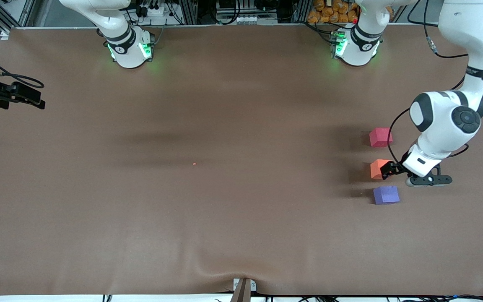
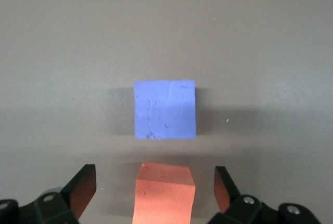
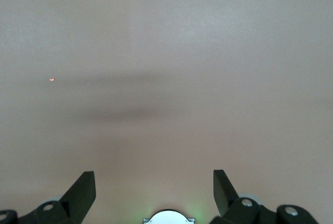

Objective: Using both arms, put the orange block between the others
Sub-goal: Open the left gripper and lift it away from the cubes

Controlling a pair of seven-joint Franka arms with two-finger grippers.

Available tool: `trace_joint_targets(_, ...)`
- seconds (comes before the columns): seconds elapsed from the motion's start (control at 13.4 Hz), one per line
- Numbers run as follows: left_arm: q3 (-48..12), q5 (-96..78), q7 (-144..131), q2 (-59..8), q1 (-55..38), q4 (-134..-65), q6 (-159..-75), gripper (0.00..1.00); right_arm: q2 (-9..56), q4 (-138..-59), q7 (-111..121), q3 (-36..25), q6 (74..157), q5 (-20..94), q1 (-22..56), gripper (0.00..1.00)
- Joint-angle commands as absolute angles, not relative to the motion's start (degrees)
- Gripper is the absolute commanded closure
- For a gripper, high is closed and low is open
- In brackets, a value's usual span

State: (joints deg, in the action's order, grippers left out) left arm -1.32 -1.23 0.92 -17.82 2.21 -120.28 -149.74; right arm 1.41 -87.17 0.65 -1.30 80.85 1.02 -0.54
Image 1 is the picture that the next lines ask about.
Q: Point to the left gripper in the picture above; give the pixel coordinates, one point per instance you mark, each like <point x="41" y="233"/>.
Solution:
<point x="397" y="167"/>

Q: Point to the red foam block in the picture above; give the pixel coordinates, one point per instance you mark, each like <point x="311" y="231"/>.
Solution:
<point x="380" y="137"/>

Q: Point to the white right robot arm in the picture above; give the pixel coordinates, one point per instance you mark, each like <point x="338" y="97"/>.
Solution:
<point x="128" y="46"/>

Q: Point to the aluminium frame post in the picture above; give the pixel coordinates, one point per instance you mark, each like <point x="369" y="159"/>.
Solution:
<point x="301" y="10"/>
<point x="188" y="11"/>

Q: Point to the table cover sheet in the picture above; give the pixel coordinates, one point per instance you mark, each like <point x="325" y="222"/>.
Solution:
<point x="241" y="105"/>

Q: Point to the white power strip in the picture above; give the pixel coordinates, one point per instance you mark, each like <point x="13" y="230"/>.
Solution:
<point x="153" y="11"/>

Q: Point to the grey metal bracket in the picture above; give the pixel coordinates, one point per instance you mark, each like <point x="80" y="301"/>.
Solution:
<point x="253" y="285"/>

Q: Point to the brown pole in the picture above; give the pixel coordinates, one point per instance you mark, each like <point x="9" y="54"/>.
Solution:
<point x="241" y="293"/>

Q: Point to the orange foam block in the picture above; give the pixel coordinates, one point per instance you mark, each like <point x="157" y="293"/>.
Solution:
<point x="376" y="170"/>

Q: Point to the purple foam block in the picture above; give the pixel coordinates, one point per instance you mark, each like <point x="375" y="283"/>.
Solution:
<point x="386" y="195"/>

